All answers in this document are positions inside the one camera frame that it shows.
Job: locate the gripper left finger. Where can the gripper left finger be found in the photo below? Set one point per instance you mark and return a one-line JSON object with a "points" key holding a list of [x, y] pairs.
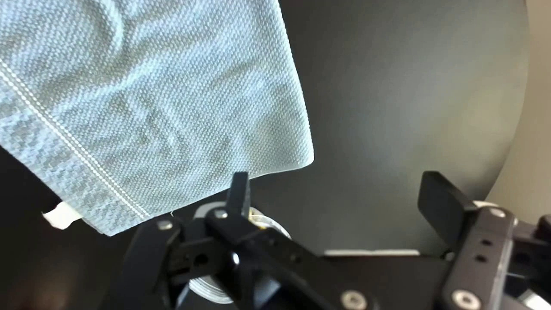
{"points": [[241, 241]]}

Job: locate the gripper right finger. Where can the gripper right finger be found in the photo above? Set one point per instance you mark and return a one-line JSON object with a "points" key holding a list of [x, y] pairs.
{"points": [[482, 254]]}

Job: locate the light blue woven towel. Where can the light blue woven towel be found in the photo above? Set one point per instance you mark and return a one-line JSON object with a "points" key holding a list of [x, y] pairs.
{"points": [[150, 99]]}

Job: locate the clear round plastic container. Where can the clear round plastic container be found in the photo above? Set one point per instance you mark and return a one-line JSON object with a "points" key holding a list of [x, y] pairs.
{"points": [[271, 224]]}

